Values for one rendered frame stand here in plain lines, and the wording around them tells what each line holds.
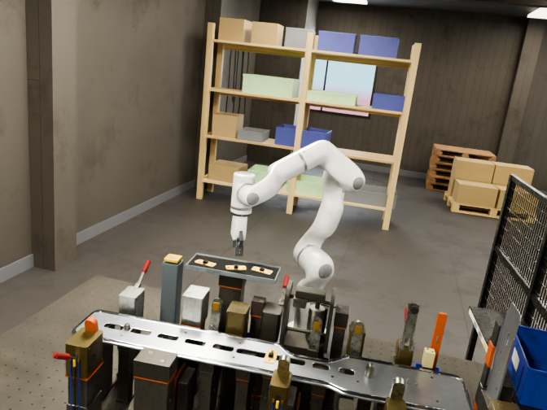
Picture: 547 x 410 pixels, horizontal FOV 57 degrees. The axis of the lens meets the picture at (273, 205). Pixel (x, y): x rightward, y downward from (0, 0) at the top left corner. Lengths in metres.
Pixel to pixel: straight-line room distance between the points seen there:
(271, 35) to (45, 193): 3.59
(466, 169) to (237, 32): 4.38
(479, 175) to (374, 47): 3.29
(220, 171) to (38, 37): 3.44
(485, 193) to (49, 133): 6.43
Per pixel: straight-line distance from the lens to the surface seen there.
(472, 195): 8.52
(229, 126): 6.98
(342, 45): 6.65
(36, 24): 4.53
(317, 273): 2.09
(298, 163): 1.96
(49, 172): 4.60
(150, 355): 1.73
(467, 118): 10.80
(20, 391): 2.20
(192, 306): 1.93
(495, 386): 1.84
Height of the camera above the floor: 1.98
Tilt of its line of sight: 16 degrees down
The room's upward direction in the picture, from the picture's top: 6 degrees clockwise
